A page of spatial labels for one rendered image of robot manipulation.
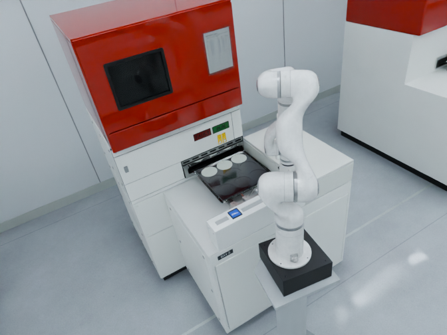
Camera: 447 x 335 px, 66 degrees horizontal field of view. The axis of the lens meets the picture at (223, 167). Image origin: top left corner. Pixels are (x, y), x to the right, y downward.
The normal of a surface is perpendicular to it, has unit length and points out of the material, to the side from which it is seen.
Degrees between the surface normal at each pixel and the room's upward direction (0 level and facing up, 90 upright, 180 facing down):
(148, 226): 90
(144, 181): 90
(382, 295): 0
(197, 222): 0
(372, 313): 0
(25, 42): 90
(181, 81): 90
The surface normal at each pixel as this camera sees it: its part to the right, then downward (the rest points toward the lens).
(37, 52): 0.49, 0.47
